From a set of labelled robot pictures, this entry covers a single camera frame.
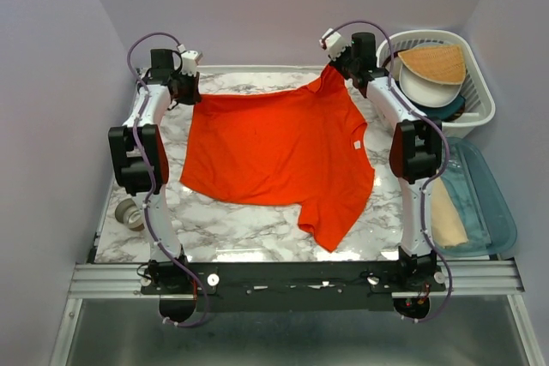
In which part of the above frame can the orange t shirt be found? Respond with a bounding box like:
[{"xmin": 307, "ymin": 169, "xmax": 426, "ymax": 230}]
[{"xmin": 180, "ymin": 66, "xmax": 375, "ymax": 252}]

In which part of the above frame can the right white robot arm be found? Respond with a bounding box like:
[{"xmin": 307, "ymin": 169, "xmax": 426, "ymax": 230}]
[{"xmin": 320, "ymin": 29, "xmax": 443, "ymax": 291}]

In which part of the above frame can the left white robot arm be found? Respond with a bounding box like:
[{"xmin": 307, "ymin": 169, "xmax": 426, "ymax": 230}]
[{"xmin": 108, "ymin": 45, "xmax": 202, "ymax": 293}]

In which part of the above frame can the grey tape roll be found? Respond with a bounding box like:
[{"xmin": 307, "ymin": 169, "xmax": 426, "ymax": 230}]
[{"xmin": 114, "ymin": 199, "xmax": 144, "ymax": 231}]

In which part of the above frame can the white plate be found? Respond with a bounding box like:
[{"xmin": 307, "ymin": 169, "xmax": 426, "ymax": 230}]
[{"xmin": 399, "ymin": 65, "xmax": 462, "ymax": 108}]

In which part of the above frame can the teal bowl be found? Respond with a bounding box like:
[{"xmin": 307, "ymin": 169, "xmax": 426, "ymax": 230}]
[{"xmin": 431, "ymin": 95, "xmax": 466, "ymax": 122}]

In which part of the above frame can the white plastic basket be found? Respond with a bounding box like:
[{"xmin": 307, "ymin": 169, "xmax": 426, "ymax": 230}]
[{"xmin": 390, "ymin": 29, "xmax": 496, "ymax": 138}]

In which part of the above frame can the teal folded cloth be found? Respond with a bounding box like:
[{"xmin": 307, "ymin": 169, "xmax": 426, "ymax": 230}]
[{"xmin": 442, "ymin": 177, "xmax": 492, "ymax": 257}]

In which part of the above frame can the beige folded cloth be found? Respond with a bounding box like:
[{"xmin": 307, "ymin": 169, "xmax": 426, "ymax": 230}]
[{"xmin": 431, "ymin": 177, "xmax": 468, "ymax": 249}]

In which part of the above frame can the teal plastic bin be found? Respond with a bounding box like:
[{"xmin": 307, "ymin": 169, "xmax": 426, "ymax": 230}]
[{"xmin": 442, "ymin": 137, "xmax": 517, "ymax": 258}]

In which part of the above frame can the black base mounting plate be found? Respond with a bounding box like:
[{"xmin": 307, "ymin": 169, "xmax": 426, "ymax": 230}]
[{"xmin": 136, "ymin": 261, "xmax": 446, "ymax": 326}]

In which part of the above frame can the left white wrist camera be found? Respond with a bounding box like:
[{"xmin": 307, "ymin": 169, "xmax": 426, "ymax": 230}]
[{"xmin": 179, "ymin": 51, "xmax": 202, "ymax": 77}]

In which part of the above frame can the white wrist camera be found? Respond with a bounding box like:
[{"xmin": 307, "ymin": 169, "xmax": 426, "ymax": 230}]
[
  {"xmin": 179, "ymin": 51, "xmax": 202, "ymax": 77},
  {"xmin": 319, "ymin": 28, "xmax": 351, "ymax": 61}
]

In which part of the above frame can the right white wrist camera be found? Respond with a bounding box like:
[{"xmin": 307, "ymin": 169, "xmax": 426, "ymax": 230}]
[{"xmin": 319, "ymin": 28, "xmax": 351, "ymax": 61}]

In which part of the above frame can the aluminium rail frame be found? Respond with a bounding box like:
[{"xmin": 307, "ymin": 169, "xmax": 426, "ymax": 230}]
[{"xmin": 51, "ymin": 259, "xmax": 546, "ymax": 365}]

